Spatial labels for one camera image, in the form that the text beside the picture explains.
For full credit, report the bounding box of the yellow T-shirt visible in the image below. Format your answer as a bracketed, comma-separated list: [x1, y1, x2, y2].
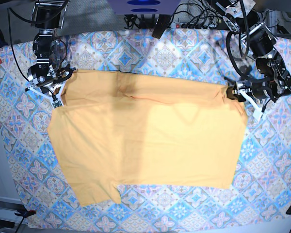
[48, 70, 248, 206]

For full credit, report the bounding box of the white power strip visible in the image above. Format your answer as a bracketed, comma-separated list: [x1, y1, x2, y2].
[170, 22, 188, 29]

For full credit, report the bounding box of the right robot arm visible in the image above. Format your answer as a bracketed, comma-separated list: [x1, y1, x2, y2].
[27, 0, 72, 100]

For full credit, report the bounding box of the patterned blue tablecloth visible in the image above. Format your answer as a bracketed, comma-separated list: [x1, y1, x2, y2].
[0, 29, 291, 233]

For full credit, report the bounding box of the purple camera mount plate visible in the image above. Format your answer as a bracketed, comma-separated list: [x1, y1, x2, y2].
[107, 0, 180, 15]

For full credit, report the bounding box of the orange black clamp bottom left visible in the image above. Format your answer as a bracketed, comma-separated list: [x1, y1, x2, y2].
[14, 209, 36, 233]

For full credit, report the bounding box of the white rail bottom left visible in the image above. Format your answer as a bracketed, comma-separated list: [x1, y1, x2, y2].
[0, 197, 26, 223]

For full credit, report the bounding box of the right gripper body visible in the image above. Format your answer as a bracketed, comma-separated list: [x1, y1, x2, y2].
[37, 69, 73, 97]

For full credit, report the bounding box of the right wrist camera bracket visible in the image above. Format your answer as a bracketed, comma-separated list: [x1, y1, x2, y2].
[25, 81, 66, 109]

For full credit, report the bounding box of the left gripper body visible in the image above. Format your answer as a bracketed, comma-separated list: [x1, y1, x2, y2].
[235, 81, 270, 102]

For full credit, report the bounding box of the black clamp top centre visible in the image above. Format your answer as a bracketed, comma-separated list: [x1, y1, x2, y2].
[152, 15, 172, 39]

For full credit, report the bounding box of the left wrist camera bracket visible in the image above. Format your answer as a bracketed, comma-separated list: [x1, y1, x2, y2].
[232, 89, 263, 122]

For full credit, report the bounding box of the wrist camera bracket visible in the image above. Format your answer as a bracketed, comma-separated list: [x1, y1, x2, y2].
[232, 89, 263, 122]
[25, 81, 66, 109]

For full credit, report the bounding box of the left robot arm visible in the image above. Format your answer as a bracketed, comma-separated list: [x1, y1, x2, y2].
[224, 0, 291, 102]

